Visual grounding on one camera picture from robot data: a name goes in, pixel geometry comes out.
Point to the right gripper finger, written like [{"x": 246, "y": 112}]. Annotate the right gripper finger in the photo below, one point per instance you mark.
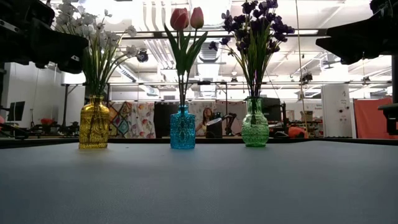
[{"x": 360, "y": 40}]

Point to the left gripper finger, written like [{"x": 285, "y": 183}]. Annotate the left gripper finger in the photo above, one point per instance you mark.
[{"x": 59, "y": 46}]

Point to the white artificial flower bunch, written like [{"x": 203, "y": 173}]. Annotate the white artificial flower bunch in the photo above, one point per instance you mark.
[
  {"x": 132, "y": 49},
  {"x": 107, "y": 37},
  {"x": 73, "y": 18}
]

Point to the yellow glass vase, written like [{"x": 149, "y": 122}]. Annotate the yellow glass vase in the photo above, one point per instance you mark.
[{"x": 94, "y": 124}]

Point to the green glass vase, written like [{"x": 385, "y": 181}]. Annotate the green glass vase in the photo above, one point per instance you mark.
[{"x": 255, "y": 127}]

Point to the blue glass vase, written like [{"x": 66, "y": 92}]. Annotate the blue glass vase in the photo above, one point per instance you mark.
[{"x": 183, "y": 130}]

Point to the black background robot arm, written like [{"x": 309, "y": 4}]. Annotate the black background robot arm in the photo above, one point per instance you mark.
[{"x": 230, "y": 118}]

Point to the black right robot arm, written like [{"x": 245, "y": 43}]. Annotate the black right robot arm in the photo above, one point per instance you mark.
[{"x": 392, "y": 118}]

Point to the red flower bouquet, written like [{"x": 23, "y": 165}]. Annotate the red flower bouquet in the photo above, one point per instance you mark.
[{"x": 46, "y": 121}]

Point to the small black monitor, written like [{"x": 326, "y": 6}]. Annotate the small black monitor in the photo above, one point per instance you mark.
[{"x": 17, "y": 110}]

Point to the black ceiling spotlight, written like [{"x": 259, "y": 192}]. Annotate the black ceiling spotlight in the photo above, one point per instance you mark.
[{"x": 142, "y": 56}]

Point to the cardboard box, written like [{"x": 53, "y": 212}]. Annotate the cardboard box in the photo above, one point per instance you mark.
[{"x": 308, "y": 115}]

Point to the colourful patterned quilt panel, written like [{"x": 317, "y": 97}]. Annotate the colourful patterned quilt panel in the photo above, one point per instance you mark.
[{"x": 124, "y": 119}]

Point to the orange rounded object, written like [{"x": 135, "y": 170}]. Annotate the orange rounded object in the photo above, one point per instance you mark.
[{"x": 297, "y": 132}]

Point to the black rectangular panel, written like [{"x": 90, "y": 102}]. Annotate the black rectangular panel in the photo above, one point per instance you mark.
[{"x": 163, "y": 119}]

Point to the overhead light bar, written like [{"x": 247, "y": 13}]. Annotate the overhead light bar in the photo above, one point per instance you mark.
[{"x": 217, "y": 33}]

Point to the blue table mat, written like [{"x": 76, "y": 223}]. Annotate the blue table mat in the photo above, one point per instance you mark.
[{"x": 199, "y": 186}]

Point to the orange partition wall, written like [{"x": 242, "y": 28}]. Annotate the orange partition wall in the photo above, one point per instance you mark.
[{"x": 371, "y": 118}]

